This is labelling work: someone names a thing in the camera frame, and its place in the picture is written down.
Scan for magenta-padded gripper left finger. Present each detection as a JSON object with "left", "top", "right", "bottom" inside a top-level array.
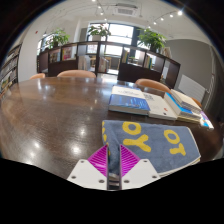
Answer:
[{"left": 66, "top": 143, "right": 110, "bottom": 191}]

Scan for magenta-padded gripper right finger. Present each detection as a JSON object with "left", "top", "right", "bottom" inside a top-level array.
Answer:
[{"left": 118, "top": 143, "right": 161, "bottom": 191}]

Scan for blue towel with yellow letters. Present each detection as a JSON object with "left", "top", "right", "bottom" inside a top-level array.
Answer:
[{"left": 101, "top": 119, "right": 202, "bottom": 190}]

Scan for blue and white book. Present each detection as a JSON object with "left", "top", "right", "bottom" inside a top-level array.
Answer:
[{"left": 108, "top": 84, "right": 151, "bottom": 116}]

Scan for large blue-covered book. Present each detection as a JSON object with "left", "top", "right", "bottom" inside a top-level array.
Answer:
[{"left": 163, "top": 92, "right": 203, "bottom": 124}]

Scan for colourful white booklet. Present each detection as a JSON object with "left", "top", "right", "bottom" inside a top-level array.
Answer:
[{"left": 199, "top": 114, "right": 215, "bottom": 130}]

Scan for grey-white hardcover book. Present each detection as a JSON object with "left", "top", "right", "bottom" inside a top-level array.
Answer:
[{"left": 169, "top": 88, "right": 203, "bottom": 114}]

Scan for orange chair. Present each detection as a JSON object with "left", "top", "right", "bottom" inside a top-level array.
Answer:
[
  {"left": 56, "top": 69, "right": 97, "bottom": 79},
  {"left": 191, "top": 97, "right": 203, "bottom": 109},
  {"left": 134, "top": 78, "right": 172, "bottom": 94},
  {"left": 29, "top": 72, "right": 46, "bottom": 80}
]

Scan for dark open shelf unit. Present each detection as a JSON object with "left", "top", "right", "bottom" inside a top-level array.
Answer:
[{"left": 36, "top": 41, "right": 182, "bottom": 90}]

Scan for potted green plant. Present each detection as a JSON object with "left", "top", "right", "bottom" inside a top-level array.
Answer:
[
  {"left": 44, "top": 28, "right": 70, "bottom": 49},
  {"left": 87, "top": 23, "right": 112, "bottom": 42},
  {"left": 137, "top": 28, "right": 167, "bottom": 53}
]

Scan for ceiling air conditioner unit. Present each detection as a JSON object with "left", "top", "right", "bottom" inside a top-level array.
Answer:
[{"left": 112, "top": 3, "right": 141, "bottom": 17}]

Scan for ceiling spot lights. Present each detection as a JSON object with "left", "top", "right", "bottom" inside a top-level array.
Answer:
[{"left": 91, "top": 0, "right": 184, "bottom": 26}]

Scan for white wall radiator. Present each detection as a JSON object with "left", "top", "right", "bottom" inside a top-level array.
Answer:
[{"left": 178, "top": 73, "right": 207, "bottom": 103}]

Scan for tall wall bookcase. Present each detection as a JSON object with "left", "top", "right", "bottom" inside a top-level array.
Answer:
[{"left": 0, "top": 43, "right": 23, "bottom": 98}]

